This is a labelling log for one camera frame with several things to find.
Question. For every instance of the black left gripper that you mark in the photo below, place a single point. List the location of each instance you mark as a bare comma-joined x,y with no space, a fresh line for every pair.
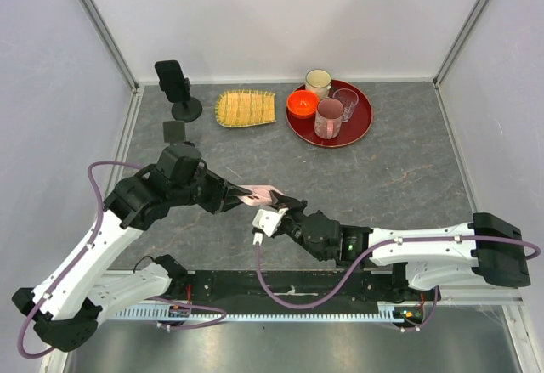
219,186

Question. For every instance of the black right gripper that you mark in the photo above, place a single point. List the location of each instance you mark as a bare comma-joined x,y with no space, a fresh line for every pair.
290,202

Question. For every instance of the pink-cased smartphone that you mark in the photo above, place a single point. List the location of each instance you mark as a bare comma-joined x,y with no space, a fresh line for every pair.
260,195

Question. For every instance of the black folding phone stand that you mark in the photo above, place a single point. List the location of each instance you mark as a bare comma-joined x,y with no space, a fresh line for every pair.
174,133

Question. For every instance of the black round-base phone stand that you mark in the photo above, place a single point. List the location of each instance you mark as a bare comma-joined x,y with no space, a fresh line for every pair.
186,108

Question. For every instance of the black smartphone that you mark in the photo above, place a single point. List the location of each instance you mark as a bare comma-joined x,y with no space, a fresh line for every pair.
170,77

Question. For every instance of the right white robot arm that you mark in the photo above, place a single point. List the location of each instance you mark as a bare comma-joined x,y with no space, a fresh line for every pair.
487,248

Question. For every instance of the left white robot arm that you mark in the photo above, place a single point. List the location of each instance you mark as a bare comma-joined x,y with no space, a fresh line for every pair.
65,309

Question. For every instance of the yellow woven bamboo mat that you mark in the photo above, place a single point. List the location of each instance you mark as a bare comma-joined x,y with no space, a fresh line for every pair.
245,108

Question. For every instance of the pink patterned mug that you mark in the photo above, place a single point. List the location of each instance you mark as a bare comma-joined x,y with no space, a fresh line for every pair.
328,118

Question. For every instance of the orange bowl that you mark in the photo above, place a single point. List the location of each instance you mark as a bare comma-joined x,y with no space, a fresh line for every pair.
302,104

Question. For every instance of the red oval lacquer tray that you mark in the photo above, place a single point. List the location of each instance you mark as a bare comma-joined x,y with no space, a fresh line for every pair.
351,131

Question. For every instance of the clear drinking glass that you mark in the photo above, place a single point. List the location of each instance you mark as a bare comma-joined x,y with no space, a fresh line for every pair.
349,99

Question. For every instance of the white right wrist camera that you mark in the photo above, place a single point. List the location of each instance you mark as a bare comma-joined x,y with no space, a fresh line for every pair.
265,223

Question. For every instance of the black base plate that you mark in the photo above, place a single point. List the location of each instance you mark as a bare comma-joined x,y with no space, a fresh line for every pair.
239,292

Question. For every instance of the slotted cable duct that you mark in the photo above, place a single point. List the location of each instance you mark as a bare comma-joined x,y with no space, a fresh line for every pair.
162,312

